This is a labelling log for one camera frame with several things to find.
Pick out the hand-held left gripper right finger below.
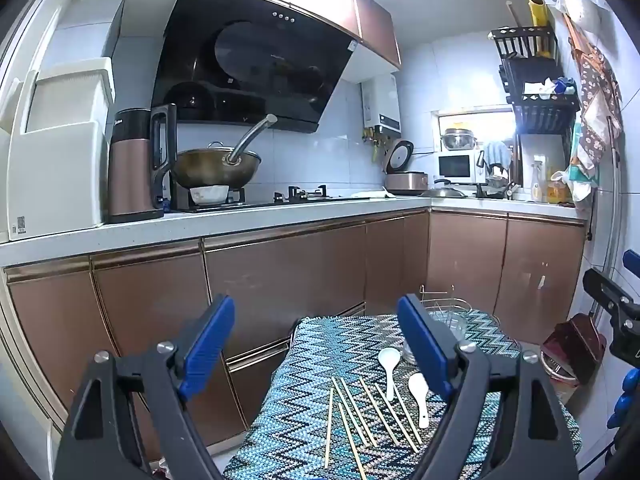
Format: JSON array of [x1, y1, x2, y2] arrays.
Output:
[[396, 294, 583, 480]]

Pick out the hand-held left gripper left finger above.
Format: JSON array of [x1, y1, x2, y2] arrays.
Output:
[[54, 294, 236, 480]]

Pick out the white ceramic spoon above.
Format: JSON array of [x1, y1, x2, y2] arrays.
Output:
[[377, 347, 401, 401], [407, 372, 431, 429]]

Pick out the steel wire utensil holder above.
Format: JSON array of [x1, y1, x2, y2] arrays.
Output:
[[419, 284, 473, 361]]

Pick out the group of bamboo chopsticks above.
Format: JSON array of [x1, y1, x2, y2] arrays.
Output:
[[322, 376, 422, 480]]

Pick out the person's right hand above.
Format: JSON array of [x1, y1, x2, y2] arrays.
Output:
[[607, 367, 640, 431]]

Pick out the maroon dustpan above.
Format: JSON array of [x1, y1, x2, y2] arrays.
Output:
[[541, 314, 601, 386]]

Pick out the steel broom pole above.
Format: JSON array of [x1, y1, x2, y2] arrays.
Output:
[[589, 115, 623, 321]]

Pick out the white plastic bag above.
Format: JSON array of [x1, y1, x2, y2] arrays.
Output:
[[550, 170, 593, 204]]

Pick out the zigzag patterned cloth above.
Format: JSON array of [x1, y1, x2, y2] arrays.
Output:
[[222, 310, 583, 480]]

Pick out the yellow oil bottle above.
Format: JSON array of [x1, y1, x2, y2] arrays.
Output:
[[546, 172, 566, 204]]

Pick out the teal printed bag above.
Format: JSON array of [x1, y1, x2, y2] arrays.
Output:
[[569, 120, 601, 186]]

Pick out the white bowl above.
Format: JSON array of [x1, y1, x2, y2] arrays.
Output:
[[189, 185, 231, 206]]

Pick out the black gas stove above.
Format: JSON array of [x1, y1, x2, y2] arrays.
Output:
[[170, 185, 351, 212]]

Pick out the steel pan lid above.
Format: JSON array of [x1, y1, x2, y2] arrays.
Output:
[[419, 179, 469, 198]]

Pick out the black frying pan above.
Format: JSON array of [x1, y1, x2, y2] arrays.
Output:
[[475, 180, 516, 200]]

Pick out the bronze rice cooker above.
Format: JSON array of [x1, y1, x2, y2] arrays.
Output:
[[384, 139, 429, 196]]

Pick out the blue hanging towel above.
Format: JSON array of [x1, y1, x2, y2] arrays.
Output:
[[477, 141, 512, 173]]

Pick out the brown patterned apron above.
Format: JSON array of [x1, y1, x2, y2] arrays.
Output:
[[562, 12, 623, 171]]

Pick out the white microwave oven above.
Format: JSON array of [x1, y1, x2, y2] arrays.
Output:
[[438, 152, 483, 184]]

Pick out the bronze electric kettle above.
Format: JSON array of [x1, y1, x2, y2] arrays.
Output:
[[107, 103, 178, 224]]

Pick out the window opening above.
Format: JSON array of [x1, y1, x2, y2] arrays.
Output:
[[437, 112, 521, 186]]

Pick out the white crumpled rag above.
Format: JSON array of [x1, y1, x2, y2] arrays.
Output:
[[524, 78, 558, 100]]

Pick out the steel pot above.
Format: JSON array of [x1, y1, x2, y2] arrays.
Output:
[[440, 122, 481, 152]]

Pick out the yellow gas valve pipes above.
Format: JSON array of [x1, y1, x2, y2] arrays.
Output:
[[362, 127, 388, 166]]

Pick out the white water heater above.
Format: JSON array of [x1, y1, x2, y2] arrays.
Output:
[[361, 72, 402, 136]]

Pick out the yellow roll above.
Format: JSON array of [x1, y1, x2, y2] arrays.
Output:
[[529, 0, 556, 58]]

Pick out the black range hood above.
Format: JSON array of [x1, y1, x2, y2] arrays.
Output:
[[151, 0, 361, 135]]

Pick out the bronze upper cabinets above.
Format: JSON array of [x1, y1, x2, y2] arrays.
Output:
[[82, 0, 402, 68]]

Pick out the black wall rack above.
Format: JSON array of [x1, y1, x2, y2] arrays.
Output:
[[488, 25, 581, 136]]

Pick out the steel wok with handle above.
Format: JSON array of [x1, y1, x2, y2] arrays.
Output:
[[171, 114, 278, 190]]

